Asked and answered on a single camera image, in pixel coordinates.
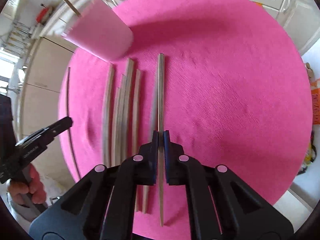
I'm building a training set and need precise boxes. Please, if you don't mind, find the red container on counter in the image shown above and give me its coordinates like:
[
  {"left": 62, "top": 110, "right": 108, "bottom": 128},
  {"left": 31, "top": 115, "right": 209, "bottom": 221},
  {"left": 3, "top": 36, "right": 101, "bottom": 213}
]
[{"left": 36, "top": 4, "right": 53, "bottom": 24}]

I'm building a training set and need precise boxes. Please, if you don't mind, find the pink chopstick holder cup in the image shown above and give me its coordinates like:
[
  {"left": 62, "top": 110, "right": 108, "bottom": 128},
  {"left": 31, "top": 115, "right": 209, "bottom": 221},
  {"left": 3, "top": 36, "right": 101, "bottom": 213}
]
[{"left": 62, "top": 0, "right": 133, "bottom": 61}]

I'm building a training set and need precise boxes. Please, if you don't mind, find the hanging utensil rack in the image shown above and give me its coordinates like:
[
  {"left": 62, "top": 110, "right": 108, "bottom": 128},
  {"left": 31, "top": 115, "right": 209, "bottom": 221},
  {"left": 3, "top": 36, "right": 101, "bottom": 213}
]
[{"left": 2, "top": 21, "right": 32, "bottom": 57}]

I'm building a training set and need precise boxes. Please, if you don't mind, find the wooden chopstick edge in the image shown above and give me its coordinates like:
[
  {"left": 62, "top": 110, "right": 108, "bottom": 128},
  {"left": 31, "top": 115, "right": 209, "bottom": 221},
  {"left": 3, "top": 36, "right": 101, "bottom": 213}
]
[{"left": 65, "top": 67, "right": 81, "bottom": 181}]

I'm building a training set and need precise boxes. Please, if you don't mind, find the pink round table cloth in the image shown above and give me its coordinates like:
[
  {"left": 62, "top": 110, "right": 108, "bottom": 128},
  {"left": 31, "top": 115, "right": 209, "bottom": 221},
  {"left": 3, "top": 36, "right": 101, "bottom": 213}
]
[{"left": 57, "top": 0, "right": 315, "bottom": 240}]

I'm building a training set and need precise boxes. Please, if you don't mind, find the person's left hand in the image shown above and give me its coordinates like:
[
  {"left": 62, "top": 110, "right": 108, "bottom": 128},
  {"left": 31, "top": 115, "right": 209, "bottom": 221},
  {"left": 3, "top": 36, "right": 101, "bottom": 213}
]
[{"left": 7, "top": 164, "right": 47, "bottom": 205}]

